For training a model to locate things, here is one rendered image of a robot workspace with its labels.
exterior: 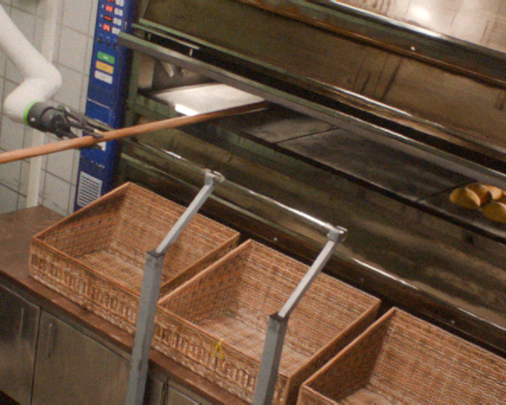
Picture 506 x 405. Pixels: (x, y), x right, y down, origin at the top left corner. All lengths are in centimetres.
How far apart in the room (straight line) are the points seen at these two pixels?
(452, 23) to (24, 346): 186
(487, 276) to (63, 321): 143
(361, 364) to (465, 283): 41
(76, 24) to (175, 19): 53
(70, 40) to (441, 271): 176
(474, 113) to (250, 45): 85
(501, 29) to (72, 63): 182
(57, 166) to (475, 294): 188
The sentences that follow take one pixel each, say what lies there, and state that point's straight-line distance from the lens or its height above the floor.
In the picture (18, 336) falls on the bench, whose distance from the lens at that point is 396.
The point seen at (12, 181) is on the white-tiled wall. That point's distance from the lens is 470.
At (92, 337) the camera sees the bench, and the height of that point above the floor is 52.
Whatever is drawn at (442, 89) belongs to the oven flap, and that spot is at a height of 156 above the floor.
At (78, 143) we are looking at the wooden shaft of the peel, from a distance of 341.
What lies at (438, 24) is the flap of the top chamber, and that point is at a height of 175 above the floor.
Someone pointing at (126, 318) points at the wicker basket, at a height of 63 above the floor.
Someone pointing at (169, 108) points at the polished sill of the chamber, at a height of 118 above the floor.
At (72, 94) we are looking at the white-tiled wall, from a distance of 433.
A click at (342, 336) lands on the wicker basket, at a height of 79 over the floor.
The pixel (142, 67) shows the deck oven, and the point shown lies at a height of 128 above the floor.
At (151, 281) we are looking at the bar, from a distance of 332.
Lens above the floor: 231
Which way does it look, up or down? 21 degrees down
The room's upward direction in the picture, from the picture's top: 10 degrees clockwise
